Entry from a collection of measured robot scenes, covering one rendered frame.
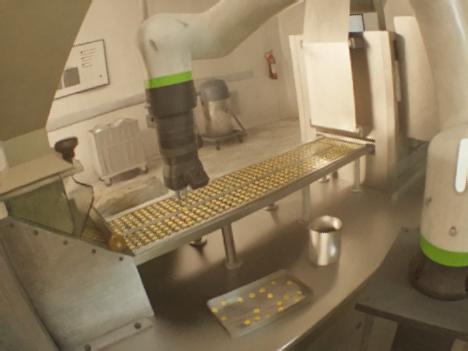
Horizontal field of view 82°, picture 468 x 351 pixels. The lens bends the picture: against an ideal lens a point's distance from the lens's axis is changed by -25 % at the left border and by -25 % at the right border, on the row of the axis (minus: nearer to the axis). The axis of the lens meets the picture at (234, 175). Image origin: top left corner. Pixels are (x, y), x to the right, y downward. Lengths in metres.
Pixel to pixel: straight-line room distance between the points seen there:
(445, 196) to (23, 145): 0.67
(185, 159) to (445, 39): 0.53
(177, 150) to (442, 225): 0.46
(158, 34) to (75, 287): 0.48
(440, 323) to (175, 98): 0.57
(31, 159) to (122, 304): 0.34
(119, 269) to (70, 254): 0.11
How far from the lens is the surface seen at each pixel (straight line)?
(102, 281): 0.67
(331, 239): 0.79
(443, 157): 0.47
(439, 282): 0.56
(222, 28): 0.64
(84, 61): 4.47
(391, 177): 1.16
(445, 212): 0.50
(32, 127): 0.61
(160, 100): 0.60
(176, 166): 0.64
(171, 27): 0.59
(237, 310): 0.72
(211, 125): 4.66
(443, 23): 0.63
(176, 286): 0.82
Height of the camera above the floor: 1.29
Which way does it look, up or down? 20 degrees down
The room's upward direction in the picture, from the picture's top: 8 degrees counter-clockwise
